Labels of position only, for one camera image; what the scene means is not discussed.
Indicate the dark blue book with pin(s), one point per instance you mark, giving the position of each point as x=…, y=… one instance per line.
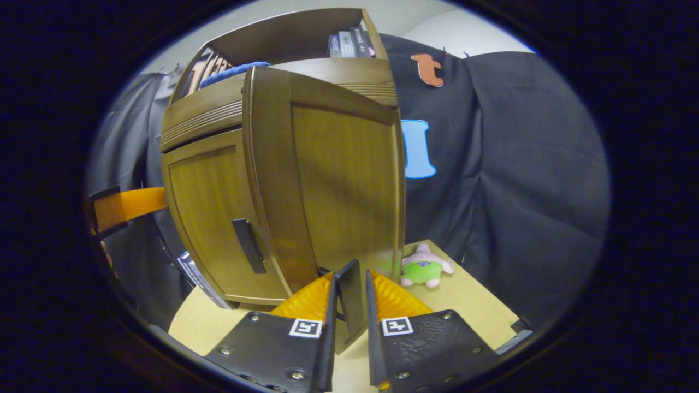
x=334, y=46

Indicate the blue folded towel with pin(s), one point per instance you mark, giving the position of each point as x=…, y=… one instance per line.
x=229, y=72

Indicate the black book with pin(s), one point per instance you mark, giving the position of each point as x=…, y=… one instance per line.
x=362, y=42

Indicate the wooden drawer with black knob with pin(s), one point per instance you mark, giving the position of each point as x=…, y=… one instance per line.
x=202, y=117

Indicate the wooden double-door shoe cabinet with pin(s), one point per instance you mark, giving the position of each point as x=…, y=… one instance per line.
x=306, y=35

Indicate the light blue book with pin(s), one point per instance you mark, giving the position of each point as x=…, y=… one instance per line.
x=347, y=45

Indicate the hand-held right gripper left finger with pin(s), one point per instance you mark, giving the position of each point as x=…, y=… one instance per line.
x=329, y=349

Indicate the pink and green plush toy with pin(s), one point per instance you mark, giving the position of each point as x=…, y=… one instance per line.
x=423, y=270

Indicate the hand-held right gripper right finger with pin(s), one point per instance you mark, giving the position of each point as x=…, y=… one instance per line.
x=372, y=349

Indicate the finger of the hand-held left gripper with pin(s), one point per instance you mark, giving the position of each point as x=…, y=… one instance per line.
x=131, y=204

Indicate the wooden shoe cabinet door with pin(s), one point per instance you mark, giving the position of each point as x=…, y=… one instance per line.
x=344, y=180
x=207, y=218

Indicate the blue and white box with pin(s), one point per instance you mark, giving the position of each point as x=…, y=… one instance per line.
x=191, y=270

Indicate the black backdrop cloth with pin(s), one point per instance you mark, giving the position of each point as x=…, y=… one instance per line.
x=519, y=191

